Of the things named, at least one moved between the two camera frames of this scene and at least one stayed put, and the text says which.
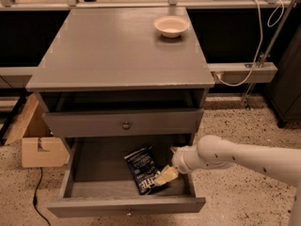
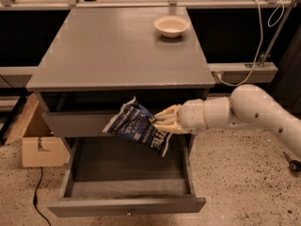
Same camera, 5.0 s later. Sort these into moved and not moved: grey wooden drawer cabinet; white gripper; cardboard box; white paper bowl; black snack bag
Moved: white gripper; black snack bag
Not moved: cardboard box; grey wooden drawer cabinet; white paper bowl
